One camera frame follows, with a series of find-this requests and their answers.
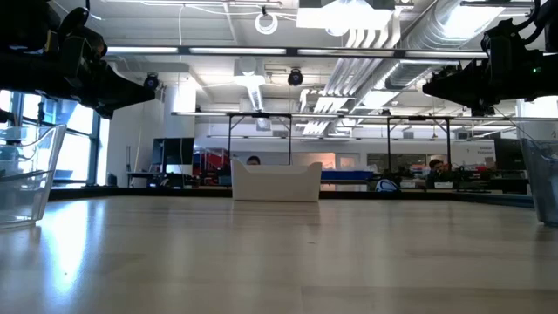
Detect white cable coil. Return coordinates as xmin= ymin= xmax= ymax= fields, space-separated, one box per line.
xmin=255 ymin=6 xmax=280 ymax=37

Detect white plastic bin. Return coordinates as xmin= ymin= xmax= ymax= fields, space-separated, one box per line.
xmin=230 ymin=160 xmax=323 ymax=203

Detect long ceiling light bar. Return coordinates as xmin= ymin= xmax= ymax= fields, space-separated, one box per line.
xmin=105 ymin=44 xmax=489 ymax=61

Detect black computer monitor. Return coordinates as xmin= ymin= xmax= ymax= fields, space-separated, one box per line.
xmin=493 ymin=138 xmax=523 ymax=172
xmin=151 ymin=137 xmax=195 ymax=174

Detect blue storage bins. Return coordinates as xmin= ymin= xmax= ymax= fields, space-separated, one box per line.
xmin=320 ymin=169 xmax=377 ymax=182

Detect black aluminium rig frame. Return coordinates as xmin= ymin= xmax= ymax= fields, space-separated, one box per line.
xmin=47 ymin=185 xmax=535 ymax=208

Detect white ceiling air duct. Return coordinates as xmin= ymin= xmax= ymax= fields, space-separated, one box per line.
xmin=233 ymin=56 xmax=267 ymax=113

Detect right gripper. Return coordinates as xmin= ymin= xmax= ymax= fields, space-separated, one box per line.
xmin=421 ymin=19 xmax=558 ymax=117

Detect white ceiling fixture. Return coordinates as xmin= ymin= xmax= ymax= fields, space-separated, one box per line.
xmin=296 ymin=0 xmax=396 ymax=31

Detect clear plastic bin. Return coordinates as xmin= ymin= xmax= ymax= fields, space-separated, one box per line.
xmin=0 ymin=123 xmax=68 ymax=230

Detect gray translucent bin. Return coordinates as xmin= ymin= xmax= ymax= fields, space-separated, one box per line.
xmin=519 ymin=138 xmax=558 ymax=228

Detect black ceiling spotlight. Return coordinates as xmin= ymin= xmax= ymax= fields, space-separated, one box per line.
xmin=142 ymin=72 xmax=160 ymax=92
xmin=286 ymin=67 xmax=305 ymax=87

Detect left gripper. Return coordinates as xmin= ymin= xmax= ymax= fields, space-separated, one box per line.
xmin=43 ymin=8 xmax=156 ymax=119

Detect silver ventilation duct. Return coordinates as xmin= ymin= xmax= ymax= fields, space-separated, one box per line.
xmin=383 ymin=58 xmax=437 ymax=91

